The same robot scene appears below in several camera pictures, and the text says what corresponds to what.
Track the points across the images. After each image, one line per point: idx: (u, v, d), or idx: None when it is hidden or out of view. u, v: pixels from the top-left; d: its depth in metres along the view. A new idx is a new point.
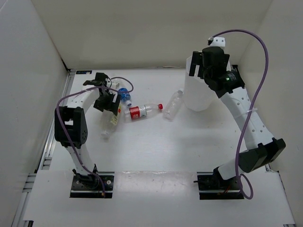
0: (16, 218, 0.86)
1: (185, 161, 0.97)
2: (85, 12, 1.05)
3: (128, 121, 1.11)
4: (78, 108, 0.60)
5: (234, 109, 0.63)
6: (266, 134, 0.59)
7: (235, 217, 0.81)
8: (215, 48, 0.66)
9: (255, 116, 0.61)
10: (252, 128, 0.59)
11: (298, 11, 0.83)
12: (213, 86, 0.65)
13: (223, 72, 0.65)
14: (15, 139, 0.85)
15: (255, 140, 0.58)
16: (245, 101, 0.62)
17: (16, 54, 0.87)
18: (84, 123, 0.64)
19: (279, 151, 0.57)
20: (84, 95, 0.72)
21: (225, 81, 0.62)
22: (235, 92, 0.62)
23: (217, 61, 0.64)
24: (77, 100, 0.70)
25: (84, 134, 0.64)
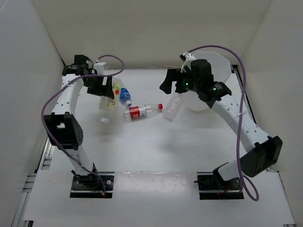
0: (16, 219, 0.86)
1: (185, 161, 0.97)
2: (85, 12, 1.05)
3: (128, 120, 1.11)
4: (67, 114, 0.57)
5: (225, 115, 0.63)
6: (261, 134, 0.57)
7: (235, 217, 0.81)
8: (202, 61, 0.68)
9: (247, 118, 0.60)
10: (245, 129, 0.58)
11: (298, 12, 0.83)
12: (203, 98, 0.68)
13: (211, 82, 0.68)
14: (15, 139, 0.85)
15: (251, 141, 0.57)
16: (234, 106, 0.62)
17: (16, 54, 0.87)
18: (77, 125, 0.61)
19: (277, 149, 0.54)
20: (69, 92, 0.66)
21: (211, 90, 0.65)
22: (224, 100, 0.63)
23: (205, 74, 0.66)
24: (62, 100, 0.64)
25: (79, 135, 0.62)
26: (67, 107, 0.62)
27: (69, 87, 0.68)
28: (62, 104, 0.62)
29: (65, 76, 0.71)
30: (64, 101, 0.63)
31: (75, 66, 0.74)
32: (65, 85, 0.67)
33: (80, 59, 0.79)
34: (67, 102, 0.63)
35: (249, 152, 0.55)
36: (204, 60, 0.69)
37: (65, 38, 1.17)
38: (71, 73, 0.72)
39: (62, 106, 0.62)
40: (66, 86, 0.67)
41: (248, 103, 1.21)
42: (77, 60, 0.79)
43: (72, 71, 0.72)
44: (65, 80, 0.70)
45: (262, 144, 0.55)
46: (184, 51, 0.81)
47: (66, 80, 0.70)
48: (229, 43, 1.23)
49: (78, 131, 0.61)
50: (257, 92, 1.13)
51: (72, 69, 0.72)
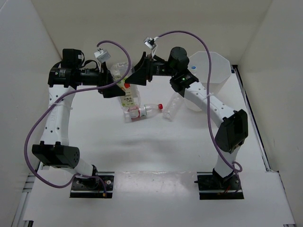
0: (16, 219, 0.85)
1: (185, 161, 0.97)
2: (84, 12, 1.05)
3: (128, 121, 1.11)
4: (57, 145, 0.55)
5: (195, 100, 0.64)
6: (228, 110, 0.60)
7: (235, 217, 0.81)
8: (181, 52, 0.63)
9: (214, 99, 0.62)
10: (214, 108, 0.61)
11: (298, 11, 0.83)
12: (173, 87, 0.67)
13: (182, 72, 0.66)
14: (15, 139, 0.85)
15: (220, 117, 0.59)
16: (202, 90, 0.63)
17: (16, 54, 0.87)
18: (71, 150, 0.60)
19: (244, 119, 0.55)
20: (57, 114, 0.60)
21: (182, 81, 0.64)
22: (192, 86, 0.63)
23: (182, 67, 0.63)
24: (50, 125, 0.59)
25: (74, 157, 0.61)
26: (58, 134, 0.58)
27: (58, 106, 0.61)
28: (51, 131, 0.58)
29: (52, 88, 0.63)
30: (54, 127, 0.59)
31: (63, 74, 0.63)
32: (52, 105, 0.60)
33: (69, 56, 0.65)
34: (57, 127, 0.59)
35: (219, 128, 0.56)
36: (181, 50, 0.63)
37: (65, 38, 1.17)
38: (59, 83, 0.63)
39: (52, 132, 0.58)
40: (54, 105, 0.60)
41: (248, 103, 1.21)
42: (66, 58, 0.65)
43: (60, 81, 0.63)
44: (53, 94, 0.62)
45: (231, 118, 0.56)
46: (147, 39, 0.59)
47: (53, 92, 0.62)
48: (229, 43, 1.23)
49: (72, 152, 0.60)
50: (257, 92, 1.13)
51: (58, 80, 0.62)
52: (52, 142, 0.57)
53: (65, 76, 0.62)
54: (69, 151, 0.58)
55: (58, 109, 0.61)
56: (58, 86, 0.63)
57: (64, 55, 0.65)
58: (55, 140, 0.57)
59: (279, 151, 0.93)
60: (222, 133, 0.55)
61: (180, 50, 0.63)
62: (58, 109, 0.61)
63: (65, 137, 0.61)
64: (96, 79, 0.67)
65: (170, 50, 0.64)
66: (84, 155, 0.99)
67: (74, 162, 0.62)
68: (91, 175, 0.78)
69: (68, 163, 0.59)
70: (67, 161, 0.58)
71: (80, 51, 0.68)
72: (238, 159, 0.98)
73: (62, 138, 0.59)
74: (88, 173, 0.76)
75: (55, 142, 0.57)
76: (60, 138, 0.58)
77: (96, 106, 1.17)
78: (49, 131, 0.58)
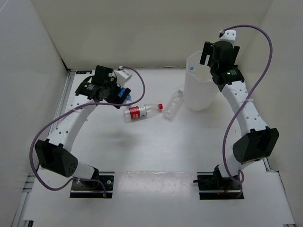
0: (16, 219, 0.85)
1: (185, 161, 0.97)
2: (84, 12, 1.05)
3: (128, 120, 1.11)
4: (59, 147, 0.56)
5: (232, 100, 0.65)
6: (260, 123, 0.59)
7: (234, 217, 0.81)
8: (226, 42, 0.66)
9: (251, 106, 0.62)
10: (246, 115, 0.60)
11: (298, 11, 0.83)
12: (215, 80, 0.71)
13: (227, 66, 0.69)
14: (15, 140, 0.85)
15: (247, 126, 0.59)
16: (242, 92, 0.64)
17: (16, 54, 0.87)
18: (71, 157, 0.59)
19: (270, 140, 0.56)
20: (72, 119, 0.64)
21: (226, 75, 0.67)
22: (234, 85, 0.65)
23: (225, 56, 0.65)
24: (61, 127, 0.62)
25: (72, 166, 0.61)
26: (65, 136, 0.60)
27: (75, 112, 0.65)
28: (60, 132, 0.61)
29: (77, 97, 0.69)
30: (63, 129, 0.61)
31: (92, 88, 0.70)
32: (71, 109, 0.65)
33: (101, 73, 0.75)
34: (66, 131, 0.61)
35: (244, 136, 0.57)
36: (227, 42, 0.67)
37: (65, 38, 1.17)
38: (85, 94, 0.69)
39: (60, 134, 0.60)
40: (72, 111, 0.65)
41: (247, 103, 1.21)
42: (98, 74, 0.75)
43: (86, 92, 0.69)
44: (75, 101, 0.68)
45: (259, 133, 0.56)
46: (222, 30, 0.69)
47: (76, 100, 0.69)
48: None
49: (70, 162, 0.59)
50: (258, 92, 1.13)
51: (86, 91, 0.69)
52: (56, 142, 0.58)
53: (93, 90, 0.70)
54: (68, 160, 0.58)
55: (74, 115, 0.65)
56: (83, 97, 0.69)
57: (96, 72, 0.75)
58: (59, 141, 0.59)
59: (278, 151, 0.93)
60: (245, 141, 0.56)
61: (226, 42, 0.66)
62: (74, 115, 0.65)
63: (70, 143, 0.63)
64: (111, 94, 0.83)
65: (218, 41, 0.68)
66: (84, 155, 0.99)
67: (68, 172, 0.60)
68: (91, 178, 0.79)
69: (62, 171, 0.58)
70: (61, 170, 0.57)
71: (111, 70, 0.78)
72: None
73: (66, 142, 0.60)
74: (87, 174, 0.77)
75: (58, 143, 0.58)
76: (64, 140, 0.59)
77: (97, 106, 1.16)
78: (57, 132, 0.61)
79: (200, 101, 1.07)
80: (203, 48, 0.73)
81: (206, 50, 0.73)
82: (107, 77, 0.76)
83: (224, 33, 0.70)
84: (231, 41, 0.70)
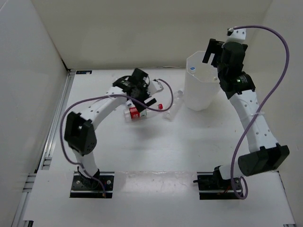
0: (16, 219, 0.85)
1: (186, 161, 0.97)
2: (84, 12, 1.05)
3: (128, 120, 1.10)
4: (89, 122, 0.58)
5: (241, 111, 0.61)
6: (270, 140, 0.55)
7: (234, 217, 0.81)
8: (237, 45, 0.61)
9: (262, 120, 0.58)
10: (255, 130, 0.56)
11: (298, 11, 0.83)
12: (223, 87, 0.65)
13: (236, 72, 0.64)
14: (15, 139, 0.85)
15: (257, 143, 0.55)
16: (253, 103, 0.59)
17: (16, 54, 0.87)
18: (93, 135, 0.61)
19: (280, 158, 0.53)
20: (105, 103, 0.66)
21: (236, 82, 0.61)
22: (244, 94, 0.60)
23: (236, 62, 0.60)
24: (94, 108, 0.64)
25: (90, 145, 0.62)
26: (94, 115, 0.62)
27: (109, 99, 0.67)
28: (92, 110, 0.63)
29: (113, 87, 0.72)
30: (95, 109, 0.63)
31: (127, 83, 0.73)
32: (105, 95, 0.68)
33: (138, 74, 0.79)
34: (97, 111, 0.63)
35: (252, 153, 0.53)
36: (237, 44, 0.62)
37: (65, 38, 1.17)
38: (120, 87, 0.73)
39: (91, 112, 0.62)
40: (106, 96, 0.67)
41: None
42: (136, 74, 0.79)
43: (121, 86, 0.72)
44: (110, 91, 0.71)
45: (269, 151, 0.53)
46: (232, 28, 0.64)
47: (111, 90, 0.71)
48: None
49: (90, 141, 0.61)
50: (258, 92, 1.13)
51: (122, 84, 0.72)
52: (85, 117, 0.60)
53: (128, 85, 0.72)
54: (90, 137, 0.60)
55: (107, 100, 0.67)
56: (118, 89, 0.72)
57: (133, 73, 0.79)
58: (89, 117, 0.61)
59: None
60: (252, 160, 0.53)
61: (236, 45, 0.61)
62: (108, 100, 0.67)
63: (96, 124, 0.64)
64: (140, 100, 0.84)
65: (226, 43, 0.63)
66: None
67: (86, 150, 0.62)
68: (93, 175, 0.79)
69: (82, 147, 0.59)
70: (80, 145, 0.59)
71: (147, 75, 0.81)
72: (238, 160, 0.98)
73: (94, 121, 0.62)
74: (91, 170, 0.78)
75: (88, 118, 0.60)
76: (93, 118, 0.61)
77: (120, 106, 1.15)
78: (89, 109, 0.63)
79: (200, 101, 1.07)
80: (209, 46, 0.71)
81: (211, 48, 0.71)
82: (140, 81, 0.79)
83: (233, 31, 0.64)
84: (240, 40, 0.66)
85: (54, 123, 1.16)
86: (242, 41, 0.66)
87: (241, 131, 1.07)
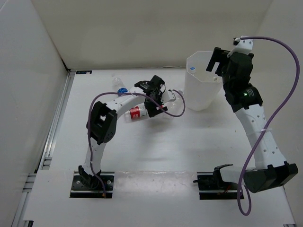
0: (16, 219, 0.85)
1: (186, 161, 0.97)
2: (84, 12, 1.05)
3: (128, 120, 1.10)
4: (114, 112, 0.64)
5: (247, 126, 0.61)
6: (278, 158, 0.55)
7: (234, 217, 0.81)
8: (245, 57, 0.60)
9: (270, 137, 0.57)
10: (263, 148, 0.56)
11: (298, 11, 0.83)
12: (229, 100, 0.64)
13: (243, 85, 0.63)
14: (15, 139, 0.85)
15: (265, 161, 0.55)
16: (260, 118, 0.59)
17: (16, 54, 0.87)
18: (114, 126, 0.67)
19: (289, 177, 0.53)
20: (128, 99, 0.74)
21: (242, 96, 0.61)
22: (251, 109, 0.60)
23: (243, 74, 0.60)
24: (119, 101, 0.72)
25: (110, 135, 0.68)
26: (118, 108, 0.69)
27: (131, 96, 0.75)
28: (116, 103, 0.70)
29: (135, 88, 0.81)
30: (120, 102, 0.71)
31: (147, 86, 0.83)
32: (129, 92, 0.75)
33: (155, 81, 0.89)
34: (121, 104, 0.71)
35: (259, 170, 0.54)
36: (245, 57, 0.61)
37: (66, 38, 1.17)
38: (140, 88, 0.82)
39: (116, 104, 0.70)
40: (129, 93, 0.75)
41: None
42: (154, 81, 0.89)
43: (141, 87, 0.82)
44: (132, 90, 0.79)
45: (276, 170, 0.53)
46: (237, 38, 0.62)
47: (133, 90, 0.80)
48: (229, 43, 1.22)
49: (110, 131, 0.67)
50: None
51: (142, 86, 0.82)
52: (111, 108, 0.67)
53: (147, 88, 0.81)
54: (111, 126, 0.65)
55: (129, 97, 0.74)
56: (138, 90, 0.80)
57: (152, 79, 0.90)
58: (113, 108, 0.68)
59: None
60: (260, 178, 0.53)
61: (243, 56, 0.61)
62: (130, 97, 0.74)
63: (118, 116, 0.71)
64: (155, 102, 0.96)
65: (233, 55, 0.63)
66: (84, 155, 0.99)
67: (105, 138, 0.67)
68: (96, 173, 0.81)
69: (102, 135, 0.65)
70: (101, 133, 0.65)
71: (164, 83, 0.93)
72: (238, 160, 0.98)
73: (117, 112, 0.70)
74: (94, 170, 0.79)
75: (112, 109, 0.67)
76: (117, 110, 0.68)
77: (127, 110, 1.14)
78: (114, 102, 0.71)
79: (200, 101, 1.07)
80: (213, 55, 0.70)
81: (216, 57, 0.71)
82: (158, 87, 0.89)
83: (239, 40, 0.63)
84: (247, 50, 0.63)
85: (53, 123, 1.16)
86: (248, 51, 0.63)
87: (241, 130, 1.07)
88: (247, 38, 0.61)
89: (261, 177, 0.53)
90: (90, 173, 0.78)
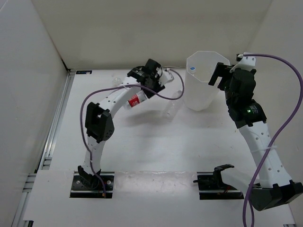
0: (16, 219, 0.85)
1: (186, 161, 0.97)
2: (85, 12, 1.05)
3: (128, 120, 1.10)
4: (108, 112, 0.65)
5: (251, 143, 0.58)
6: (283, 176, 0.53)
7: (234, 217, 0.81)
8: (247, 74, 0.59)
9: (274, 154, 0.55)
10: (268, 166, 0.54)
11: (298, 12, 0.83)
12: (233, 116, 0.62)
13: (246, 102, 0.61)
14: (15, 139, 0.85)
15: (270, 180, 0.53)
16: (264, 136, 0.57)
17: (16, 54, 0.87)
18: (111, 123, 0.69)
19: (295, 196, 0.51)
20: (120, 93, 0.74)
21: (245, 113, 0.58)
22: (255, 126, 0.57)
23: (245, 91, 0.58)
24: (111, 98, 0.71)
25: (109, 131, 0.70)
26: (111, 105, 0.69)
27: (124, 90, 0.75)
28: (109, 101, 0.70)
29: (128, 77, 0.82)
30: (112, 100, 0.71)
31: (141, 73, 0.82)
32: (120, 86, 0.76)
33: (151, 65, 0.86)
34: (114, 101, 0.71)
35: (264, 189, 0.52)
36: (249, 73, 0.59)
37: (66, 39, 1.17)
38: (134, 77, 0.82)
39: (109, 102, 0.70)
40: (122, 87, 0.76)
41: None
42: (149, 65, 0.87)
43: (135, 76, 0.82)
44: (125, 81, 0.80)
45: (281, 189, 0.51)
46: (241, 54, 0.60)
47: (126, 81, 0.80)
48: (229, 43, 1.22)
49: (109, 129, 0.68)
50: (259, 92, 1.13)
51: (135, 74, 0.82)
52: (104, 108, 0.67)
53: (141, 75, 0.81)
54: (109, 125, 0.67)
55: (122, 91, 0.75)
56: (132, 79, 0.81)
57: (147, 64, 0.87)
58: (107, 107, 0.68)
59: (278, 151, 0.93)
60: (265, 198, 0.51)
61: (246, 73, 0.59)
62: (123, 91, 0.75)
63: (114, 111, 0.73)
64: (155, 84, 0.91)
65: (236, 70, 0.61)
66: (84, 155, 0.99)
67: (105, 135, 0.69)
68: (96, 172, 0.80)
69: (102, 134, 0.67)
70: (100, 132, 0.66)
71: (159, 66, 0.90)
72: (238, 160, 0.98)
73: (111, 110, 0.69)
74: (94, 168, 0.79)
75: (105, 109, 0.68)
76: (110, 108, 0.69)
77: (126, 112, 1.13)
78: (108, 100, 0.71)
79: (200, 101, 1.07)
80: (216, 69, 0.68)
81: (219, 72, 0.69)
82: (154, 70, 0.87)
83: (242, 57, 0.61)
84: (250, 67, 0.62)
85: (53, 123, 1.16)
86: (251, 67, 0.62)
87: None
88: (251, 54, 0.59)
89: (267, 197, 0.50)
90: (90, 172, 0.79)
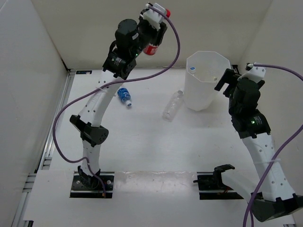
0: (16, 219, 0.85)
1: (186, 161, 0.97)
2: (85, 12, 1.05)
3: (128, 120, 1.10)
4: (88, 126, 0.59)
5: (253, 154, 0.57)
6: (286, 190, 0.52)
7: (234, 217, 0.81)
8: (252, 84, 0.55)
9: (278, 168, 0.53)
10: (271, 179, 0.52)
11: (298, 12, 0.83)
12: (236, 126, 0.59)
13: (251, 112, 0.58)
14: (15, 139, 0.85)
15: (273, 194, 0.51)
16: (268, 148, 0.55)
17: (17, 54, 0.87)
18: (100, 130, 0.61)
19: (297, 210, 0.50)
20: (99, 99, 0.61)
21: (249, 123, 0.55)
22: (259, 138, 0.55)
23: (250, 102, 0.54)
24: (90, 106, 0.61)
25: (102, 137, 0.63)
26: (92, 116, 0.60)
27: (102, 91, 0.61)
28: (88, 111, 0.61)
29: (104, 72, 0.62)
30: (91, 109, 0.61)
31: (119, 62, 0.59)
32: (97, 89, 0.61)
33: (122, 39, 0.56)
34: (94, 110, 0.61)
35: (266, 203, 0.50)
36: (254, 83, 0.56)
37: (66, 38, 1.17)
38: (111, 69, 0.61)
39: (88, 112, 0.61)
40: (99, 90, 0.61)
41: None
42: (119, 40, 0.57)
43: (112, 68, 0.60)
44: (102, 78, 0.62)
45: (284, 203, 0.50)
46: (252, 64, 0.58)
47: (103, 77, 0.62)
48: (229, 43, 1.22)
49: (98, 136, 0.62)
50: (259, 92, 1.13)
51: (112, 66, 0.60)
52: (84, 120, 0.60)
53: (119, 65, 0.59)
54: (95, 134, 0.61)
55: (101, 94, 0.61)
56: (110, 72, 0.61)
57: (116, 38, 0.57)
58: (87, 119, 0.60)
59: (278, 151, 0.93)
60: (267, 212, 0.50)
61: (251, 83, 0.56)
62: (102, 94, 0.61)
63: (100, 118, 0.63)
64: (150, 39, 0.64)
65: (241, 80, 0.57)
66: None
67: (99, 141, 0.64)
68: (95, 172, 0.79)
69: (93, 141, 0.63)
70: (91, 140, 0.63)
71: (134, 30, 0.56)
72: (238, 160, 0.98)
73: (94, 121, 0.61)
74: (93, 169, 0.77)
75: (87, 121, 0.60)
76: (92, 120, 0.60)
77: (126, 111, 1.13)
78: (87, 109, 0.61)
79: (200, 101, 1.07)
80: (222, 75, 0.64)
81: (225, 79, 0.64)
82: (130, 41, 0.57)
83: (252, 66, 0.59)
84: (259, 78, 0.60)
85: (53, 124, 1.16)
86: (260, 78, 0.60)
87: None
88: (262, 65, 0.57)
89: None
90: (89, 173, 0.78)
